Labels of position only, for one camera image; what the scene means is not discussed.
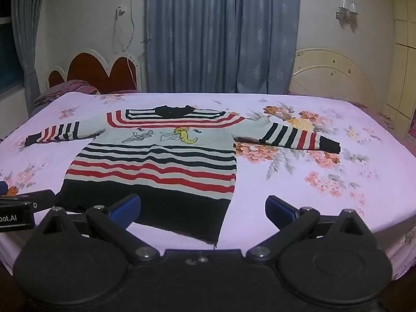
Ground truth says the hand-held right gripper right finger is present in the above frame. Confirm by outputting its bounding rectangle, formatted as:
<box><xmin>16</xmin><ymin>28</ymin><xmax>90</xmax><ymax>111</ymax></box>
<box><xmin>246</xmin><ymin>196</ymin><xmax>374</xmax><ymax>264</ymax></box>

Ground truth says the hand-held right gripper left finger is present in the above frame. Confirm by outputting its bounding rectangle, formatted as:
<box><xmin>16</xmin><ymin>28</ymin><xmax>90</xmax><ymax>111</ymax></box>
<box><xmin>38</xmin><ymin>194</ymin><xmax>160</xmax><ymax>264</ymax></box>

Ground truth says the striped knit sweater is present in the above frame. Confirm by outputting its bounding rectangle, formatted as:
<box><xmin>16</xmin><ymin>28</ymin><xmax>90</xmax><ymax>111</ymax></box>
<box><xmin>24</xmin><ymin>105</ymin><xmax>342</xmax><ymax>245</ymax></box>

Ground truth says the pink floral bed sheet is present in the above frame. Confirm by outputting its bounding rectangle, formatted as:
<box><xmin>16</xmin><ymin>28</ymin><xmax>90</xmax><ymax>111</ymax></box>
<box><xmin>0</xmin><ymin>91</ymin><xmax>416</xmax><ymax>282</ymax></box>

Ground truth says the purple patterned pillow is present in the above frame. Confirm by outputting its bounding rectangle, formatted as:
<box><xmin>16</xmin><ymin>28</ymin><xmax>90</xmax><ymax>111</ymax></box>
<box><xmin>32</xmin><ymin>80</ymin><xmax>101</xmax><ymax>108</ymax></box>

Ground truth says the purple mattress sheet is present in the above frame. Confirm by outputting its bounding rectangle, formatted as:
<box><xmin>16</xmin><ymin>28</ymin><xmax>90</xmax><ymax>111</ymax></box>
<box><xmin>348</xmin><ymin>101</ymin><xmax>416</xmax><ymax>155</ymax></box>

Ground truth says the window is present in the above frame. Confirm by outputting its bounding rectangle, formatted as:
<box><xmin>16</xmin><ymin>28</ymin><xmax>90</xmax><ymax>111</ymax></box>
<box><xmin>0</xmin><ymin>0</ymin><xmax>25</xmax><ymax>95</ymax></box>

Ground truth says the narrow blue-grey curtain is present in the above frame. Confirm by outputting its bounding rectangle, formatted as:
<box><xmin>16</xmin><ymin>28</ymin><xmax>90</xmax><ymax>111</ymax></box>
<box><xmin>11</xmin><ymin>0</ymin><xmax>43</xmax><ymax>95</ymax></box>

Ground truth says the cream arched headboard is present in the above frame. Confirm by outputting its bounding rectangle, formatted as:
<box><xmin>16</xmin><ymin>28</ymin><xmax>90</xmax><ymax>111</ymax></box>
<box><xmin>289</xmin><ymin>48</ymin><xmax>379</xmax><ymax>106</ymax></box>

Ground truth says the red heart-shaped headboard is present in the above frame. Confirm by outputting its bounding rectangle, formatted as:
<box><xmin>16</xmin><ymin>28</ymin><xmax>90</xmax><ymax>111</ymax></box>
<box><xmin>45</xmin><ymin>48</ymin><xmax>142</xmax><ymax>94</ymax></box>

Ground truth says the wide blue-grey curtain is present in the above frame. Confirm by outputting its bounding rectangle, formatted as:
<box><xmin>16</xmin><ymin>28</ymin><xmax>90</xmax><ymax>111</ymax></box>
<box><xmin>145</xmin><ymin>0</ymin><xmax>301</xmax><ymax>95</ymax></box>

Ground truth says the cream wardrobe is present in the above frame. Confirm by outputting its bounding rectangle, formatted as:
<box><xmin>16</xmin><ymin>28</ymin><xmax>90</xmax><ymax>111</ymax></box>
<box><xmin>385</xmin><ymin>0</ymin><xmax>416</xmax><ymax>140</ymax></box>

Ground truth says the wall lamp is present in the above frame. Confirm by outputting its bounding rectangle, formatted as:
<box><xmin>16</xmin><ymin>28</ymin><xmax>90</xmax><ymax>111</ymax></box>
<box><xmin>335</xmin><ymin>0</ymin><xmax>359</xmax><ymax>20</ymax></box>

